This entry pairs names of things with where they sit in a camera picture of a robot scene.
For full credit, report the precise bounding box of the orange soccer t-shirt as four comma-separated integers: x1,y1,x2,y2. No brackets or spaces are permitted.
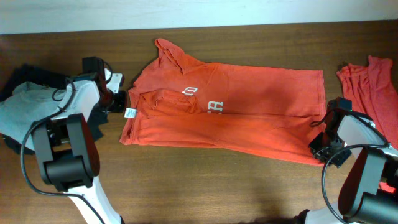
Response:
120,39,326,166

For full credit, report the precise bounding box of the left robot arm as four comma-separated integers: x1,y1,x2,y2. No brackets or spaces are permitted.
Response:
28,57,127,223

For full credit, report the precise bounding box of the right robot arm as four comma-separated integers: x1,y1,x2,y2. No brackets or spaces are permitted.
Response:
295,97,397,224

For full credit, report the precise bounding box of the red ribbed garment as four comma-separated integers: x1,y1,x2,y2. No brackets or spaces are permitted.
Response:
336,55,398,195

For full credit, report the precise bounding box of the grey folded t-shirt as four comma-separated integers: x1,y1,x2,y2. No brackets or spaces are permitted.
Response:
1,82,65,154

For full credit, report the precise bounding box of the dark navy folded garment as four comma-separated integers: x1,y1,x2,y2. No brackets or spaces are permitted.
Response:
0,63,109,156

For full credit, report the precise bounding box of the right black cable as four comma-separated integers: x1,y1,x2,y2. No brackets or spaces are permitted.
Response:
309,107,391,224

